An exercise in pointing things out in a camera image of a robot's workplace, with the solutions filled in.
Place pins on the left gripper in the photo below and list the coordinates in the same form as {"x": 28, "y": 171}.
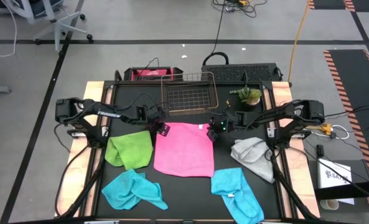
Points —
{"x": 155, "y": 115}

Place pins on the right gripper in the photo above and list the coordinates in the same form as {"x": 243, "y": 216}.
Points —
{"x": 224, "y": 121}

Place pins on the green microfiber towel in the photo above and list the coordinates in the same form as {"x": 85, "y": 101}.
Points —
{"x": 131, "y": 149}

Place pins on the pink microfiber towel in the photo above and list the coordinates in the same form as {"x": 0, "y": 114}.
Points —
{"x": 184, "y": 149}

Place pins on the grey waffle microfiber towel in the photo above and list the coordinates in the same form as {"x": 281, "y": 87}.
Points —
{"x": 254, "y": 155}

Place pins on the blue towel with white label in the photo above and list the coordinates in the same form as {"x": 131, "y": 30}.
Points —
{"x": 237, "y": 193}

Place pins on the blue microfiber towel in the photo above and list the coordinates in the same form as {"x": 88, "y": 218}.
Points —
{"x": 131, "y": 189}

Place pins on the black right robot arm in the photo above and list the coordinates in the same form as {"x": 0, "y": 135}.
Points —
{"x": 280, "y": 113}

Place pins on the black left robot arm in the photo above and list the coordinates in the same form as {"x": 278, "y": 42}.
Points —
{"x": 109, "y": 114}

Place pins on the potted succulent plant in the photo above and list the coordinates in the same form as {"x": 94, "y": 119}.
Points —
{"x": 249, "y": 95}

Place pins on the red and black case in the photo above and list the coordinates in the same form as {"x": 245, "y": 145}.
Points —
{"x": 153, "y": 74}

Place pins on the black perforated case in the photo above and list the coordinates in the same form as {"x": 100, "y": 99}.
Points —
{"x": 238, "y": 73}

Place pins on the light wooden side board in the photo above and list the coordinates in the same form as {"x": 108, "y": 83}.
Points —
{"x": 73, "y": 177}
{"x": 304, "y": 182}

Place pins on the yellow power adapter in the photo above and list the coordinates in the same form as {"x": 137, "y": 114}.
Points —
{"x": 324, "y": 128}

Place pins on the black power brick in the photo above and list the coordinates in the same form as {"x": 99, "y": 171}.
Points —
{"x": 320, "y": 151}

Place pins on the white labelled box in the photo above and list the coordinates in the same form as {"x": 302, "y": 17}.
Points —
{"x": 330, "y": 174}

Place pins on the black orange-striped floor mat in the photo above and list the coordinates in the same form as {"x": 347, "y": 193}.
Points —
{"x": 349, "y": 109}
{"x": 330, "y": 3}

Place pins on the beige tape roll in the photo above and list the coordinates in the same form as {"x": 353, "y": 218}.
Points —
{"x": 328, "y": 204}

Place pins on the white office chair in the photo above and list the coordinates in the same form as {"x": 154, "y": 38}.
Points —
{"x": 56, "y": 21}

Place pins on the black flat bar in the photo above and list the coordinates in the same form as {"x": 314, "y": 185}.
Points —
{"x": 349, "y": 189}

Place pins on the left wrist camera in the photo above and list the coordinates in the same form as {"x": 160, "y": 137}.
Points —
{"x": 164, "y": 130}

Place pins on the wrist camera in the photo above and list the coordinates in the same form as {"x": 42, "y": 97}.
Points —
{"x": 164, "y": 130}
{"x": 213, "y": 134}

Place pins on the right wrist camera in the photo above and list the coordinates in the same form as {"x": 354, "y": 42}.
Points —
{"x": 213, "y": 134}

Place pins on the black frame strut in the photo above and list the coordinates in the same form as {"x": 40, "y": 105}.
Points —
{"x": 87, "y": 186}
{"x": 288, "y": 189}

